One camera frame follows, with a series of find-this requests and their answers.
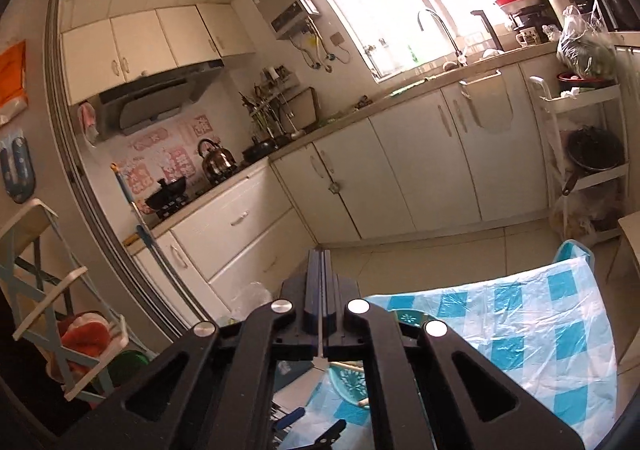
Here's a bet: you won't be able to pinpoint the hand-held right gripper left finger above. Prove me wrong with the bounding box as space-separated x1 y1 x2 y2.
79 249 322 450

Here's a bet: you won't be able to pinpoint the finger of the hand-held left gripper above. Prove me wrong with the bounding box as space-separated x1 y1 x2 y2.
276 406 306 429
308 418 347 447

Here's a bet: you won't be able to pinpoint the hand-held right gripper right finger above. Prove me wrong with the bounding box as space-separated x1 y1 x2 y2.
321 249 587 450

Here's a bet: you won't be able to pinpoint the teal perforated plastic basket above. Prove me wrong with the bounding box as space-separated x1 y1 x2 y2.
327 308 437 412

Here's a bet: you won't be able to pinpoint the white drawer cabinet under stove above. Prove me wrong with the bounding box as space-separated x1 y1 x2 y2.
131 161 321 325

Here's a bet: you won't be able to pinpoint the black frying pan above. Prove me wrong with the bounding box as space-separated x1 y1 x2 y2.
243 139 277 161

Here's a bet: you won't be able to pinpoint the gas stove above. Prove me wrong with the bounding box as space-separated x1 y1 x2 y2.
149 169 242 221

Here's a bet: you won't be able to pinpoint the steel kettle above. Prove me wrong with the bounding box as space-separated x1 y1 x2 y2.
197 138 237 181

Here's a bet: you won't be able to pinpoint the white sink base cabinets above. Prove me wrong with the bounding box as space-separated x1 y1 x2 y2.
269 58 562 247

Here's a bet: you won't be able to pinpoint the green round container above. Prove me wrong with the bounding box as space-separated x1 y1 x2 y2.
106 349 152 382

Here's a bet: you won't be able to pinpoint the black wok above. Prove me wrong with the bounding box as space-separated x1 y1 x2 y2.
144 178 188 211

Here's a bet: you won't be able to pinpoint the leaning dark framed tray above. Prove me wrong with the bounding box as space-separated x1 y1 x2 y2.
281 86 318 131

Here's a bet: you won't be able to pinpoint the blue checked plastic tablecloth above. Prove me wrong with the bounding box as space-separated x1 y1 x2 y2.
279 239 617 450

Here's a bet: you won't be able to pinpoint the grey range hood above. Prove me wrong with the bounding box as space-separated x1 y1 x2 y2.
96 58 224 137

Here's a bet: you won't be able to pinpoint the blue and white shelf rack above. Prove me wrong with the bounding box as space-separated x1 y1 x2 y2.
0 199 132 402

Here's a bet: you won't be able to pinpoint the pink hanging towel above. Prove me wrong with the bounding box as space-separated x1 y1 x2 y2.
77 102 102 144

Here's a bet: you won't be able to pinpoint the chrome sink faucet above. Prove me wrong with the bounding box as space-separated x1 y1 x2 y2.
417 8 464 64

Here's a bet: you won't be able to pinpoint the white upper cabinets over hood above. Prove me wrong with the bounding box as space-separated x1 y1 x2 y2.
59 3 257 106

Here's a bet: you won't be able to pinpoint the black angular water tap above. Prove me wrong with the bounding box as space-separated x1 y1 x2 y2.
469 9 504 51

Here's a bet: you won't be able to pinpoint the white trolley cart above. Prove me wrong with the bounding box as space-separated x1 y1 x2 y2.
528 76 629 247

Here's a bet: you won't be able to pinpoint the plastic bag of vegetables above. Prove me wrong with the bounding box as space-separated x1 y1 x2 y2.
556 4 617 79

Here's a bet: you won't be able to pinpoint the blue handled mop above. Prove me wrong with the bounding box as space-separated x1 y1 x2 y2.
110 162 172 281

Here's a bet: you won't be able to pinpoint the wall utensil rack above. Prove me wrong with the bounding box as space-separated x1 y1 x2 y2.
239 64 302 141

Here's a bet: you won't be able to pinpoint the pink wall stickers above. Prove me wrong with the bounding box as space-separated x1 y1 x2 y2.
109 114 217 201

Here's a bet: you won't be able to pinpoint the water heater hoses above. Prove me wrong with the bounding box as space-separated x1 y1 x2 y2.
292 22 352 74

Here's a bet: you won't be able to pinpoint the grey sliding door frame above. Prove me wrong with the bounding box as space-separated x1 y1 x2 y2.
44 0 202 337

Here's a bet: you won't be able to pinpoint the dark pan with handle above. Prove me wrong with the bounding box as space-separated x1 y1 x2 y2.
559 128 627 197

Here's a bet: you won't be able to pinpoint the blue wall hook holder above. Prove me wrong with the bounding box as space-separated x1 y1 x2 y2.
0 129 39 204

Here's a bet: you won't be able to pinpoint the orange wall hanging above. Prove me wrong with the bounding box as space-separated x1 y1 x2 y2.
0 40 29 127

